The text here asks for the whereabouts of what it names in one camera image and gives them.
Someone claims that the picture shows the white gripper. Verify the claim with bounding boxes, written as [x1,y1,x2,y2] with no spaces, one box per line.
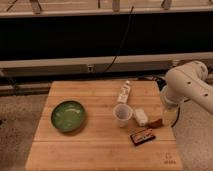
[162,105,179,126]

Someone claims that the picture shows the white ceramic cup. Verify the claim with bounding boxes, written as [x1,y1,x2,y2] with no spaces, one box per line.
[113,104,133,127]

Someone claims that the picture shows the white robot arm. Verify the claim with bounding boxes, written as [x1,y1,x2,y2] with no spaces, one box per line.
[160,61,213,126]

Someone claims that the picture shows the green ceramic bowl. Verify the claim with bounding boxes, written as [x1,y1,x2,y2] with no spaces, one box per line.
[51,101,86,133]

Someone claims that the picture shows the brown wooden piece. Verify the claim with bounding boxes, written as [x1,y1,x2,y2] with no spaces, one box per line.
[148,119,163,129]

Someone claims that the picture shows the white rectangular block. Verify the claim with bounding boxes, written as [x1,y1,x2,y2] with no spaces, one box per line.
[134,108,148,126]

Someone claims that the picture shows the white tube bottle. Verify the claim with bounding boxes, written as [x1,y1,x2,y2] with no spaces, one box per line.
[117,80,131,104]

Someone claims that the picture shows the wooden cutting board table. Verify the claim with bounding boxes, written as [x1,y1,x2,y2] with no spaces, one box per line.
[26,80,182,171]

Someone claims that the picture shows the black hanging cable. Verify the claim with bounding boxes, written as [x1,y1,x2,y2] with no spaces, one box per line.
[101,5,135,74]

